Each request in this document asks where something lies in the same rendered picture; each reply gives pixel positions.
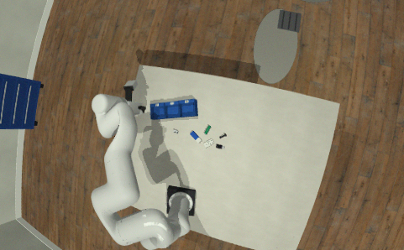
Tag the blue three-compartment bin rack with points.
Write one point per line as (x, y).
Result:
(164, 110)

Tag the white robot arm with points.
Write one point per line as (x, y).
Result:
(149, 226)

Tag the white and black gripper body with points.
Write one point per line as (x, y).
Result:
(134, 106)

